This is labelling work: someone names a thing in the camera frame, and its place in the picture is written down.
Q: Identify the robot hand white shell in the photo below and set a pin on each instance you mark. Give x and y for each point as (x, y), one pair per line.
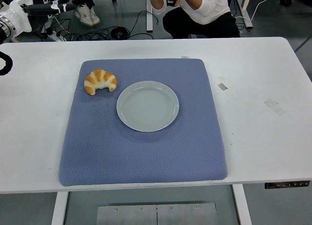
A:
(20, 14)

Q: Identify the croissant bread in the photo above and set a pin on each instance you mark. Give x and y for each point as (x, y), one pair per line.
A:
(97, 79)

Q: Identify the grey round plate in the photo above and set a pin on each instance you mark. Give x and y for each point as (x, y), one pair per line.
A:
(147, 106)

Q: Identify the grey metal plate with screws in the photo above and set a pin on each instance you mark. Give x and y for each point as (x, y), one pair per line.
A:
(156, 215)

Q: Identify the person standing in white shoes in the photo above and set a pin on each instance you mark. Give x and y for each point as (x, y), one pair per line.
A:
(85, 13)

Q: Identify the white background table foot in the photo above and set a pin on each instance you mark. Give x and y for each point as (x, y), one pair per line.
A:
(149, 15)
(246, 13)

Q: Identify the blue quilted mat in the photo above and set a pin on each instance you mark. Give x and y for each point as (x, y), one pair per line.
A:
(136, 152)

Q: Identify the white table leg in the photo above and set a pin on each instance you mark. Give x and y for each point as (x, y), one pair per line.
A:
(59, 209)
(242, 205)

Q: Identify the small grey tape piece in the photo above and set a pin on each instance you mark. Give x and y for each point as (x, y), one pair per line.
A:
(222, 86)

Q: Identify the large grey tape piece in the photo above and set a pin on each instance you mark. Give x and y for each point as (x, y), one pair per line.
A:
(274, 107)

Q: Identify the table height control panel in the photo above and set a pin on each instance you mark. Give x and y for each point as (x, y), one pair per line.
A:
(287, 184)

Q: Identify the person crouching with camera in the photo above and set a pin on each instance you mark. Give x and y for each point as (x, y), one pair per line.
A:
(209, 13)

